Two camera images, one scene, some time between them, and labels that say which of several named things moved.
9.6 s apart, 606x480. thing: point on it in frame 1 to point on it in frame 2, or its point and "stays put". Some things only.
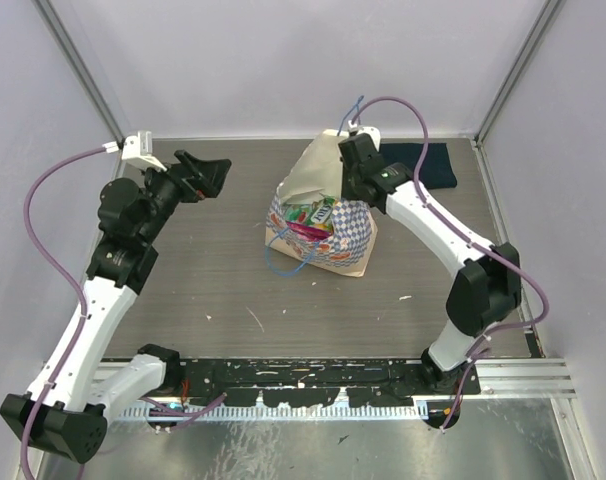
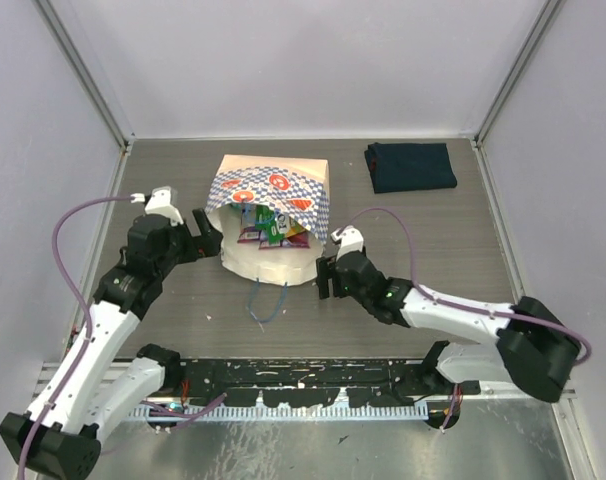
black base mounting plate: [316, 382] stays put
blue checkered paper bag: [310, 221] to [297, 186]
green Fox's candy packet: [318, 212] to [291, 233]
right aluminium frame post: [520, 63] stays put
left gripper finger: [191, 162] to [202, 222]
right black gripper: [346, 192] to [326, 269]
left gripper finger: [213, 174] to [212, 244]
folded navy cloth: [437, 169] stays put
